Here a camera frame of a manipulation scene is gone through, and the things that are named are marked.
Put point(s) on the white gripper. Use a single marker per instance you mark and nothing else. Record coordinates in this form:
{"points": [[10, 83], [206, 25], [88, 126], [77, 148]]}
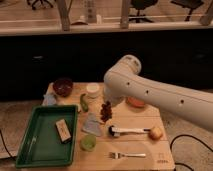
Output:
{"points": [[114, 96]]}

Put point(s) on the dark purple grape bunch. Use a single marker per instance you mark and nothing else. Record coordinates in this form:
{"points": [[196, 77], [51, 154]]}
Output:
{"points": [[106, 112]]}

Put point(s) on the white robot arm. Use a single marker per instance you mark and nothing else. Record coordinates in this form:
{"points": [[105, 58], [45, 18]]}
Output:
{"points": [[123, 80]]}

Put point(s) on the white plastic cup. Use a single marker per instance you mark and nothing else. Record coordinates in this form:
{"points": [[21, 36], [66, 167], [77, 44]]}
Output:
{"points": [[93, 90]]}

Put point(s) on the green plastic cup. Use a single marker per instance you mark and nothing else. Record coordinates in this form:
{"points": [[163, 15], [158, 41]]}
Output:
{"points": [[88, 143]]}

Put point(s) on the orange bowl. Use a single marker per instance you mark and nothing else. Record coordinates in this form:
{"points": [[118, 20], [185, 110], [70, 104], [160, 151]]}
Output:
{"points": [[135, 102]]}

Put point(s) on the green cucumber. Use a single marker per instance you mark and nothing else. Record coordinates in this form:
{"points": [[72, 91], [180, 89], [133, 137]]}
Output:
{"points": [[83, 103]]}

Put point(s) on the grey triangular cloth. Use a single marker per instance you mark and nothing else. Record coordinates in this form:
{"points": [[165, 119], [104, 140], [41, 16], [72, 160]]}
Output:
{"points": [[91, 125]]}

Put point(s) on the dark red bowl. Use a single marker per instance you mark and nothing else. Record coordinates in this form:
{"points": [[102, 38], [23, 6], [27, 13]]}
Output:
{"points": [[63, 87]]}

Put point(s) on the wooden block in tray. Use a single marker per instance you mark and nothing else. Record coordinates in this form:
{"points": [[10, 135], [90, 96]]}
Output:
{"points": [[63, 131]]}

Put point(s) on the silver metal fork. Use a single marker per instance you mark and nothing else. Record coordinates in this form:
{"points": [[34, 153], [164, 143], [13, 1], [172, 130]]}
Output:
{"points": [[116, 155]]}

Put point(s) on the light blue folded cloth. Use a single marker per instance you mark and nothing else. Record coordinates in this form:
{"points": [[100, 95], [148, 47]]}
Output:
{"points": [[49, 100]]}

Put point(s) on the green plastic tray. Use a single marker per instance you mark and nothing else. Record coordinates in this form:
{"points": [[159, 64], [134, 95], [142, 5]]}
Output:
{"points": [[41, 145]]}

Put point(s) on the black office chair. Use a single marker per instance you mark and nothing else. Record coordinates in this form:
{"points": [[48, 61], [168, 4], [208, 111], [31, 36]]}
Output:
{"points": [[140, 5], [34, 4]]}

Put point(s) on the black office chair left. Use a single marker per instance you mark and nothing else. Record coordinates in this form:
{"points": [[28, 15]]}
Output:
{"points": [[34, 4]]}

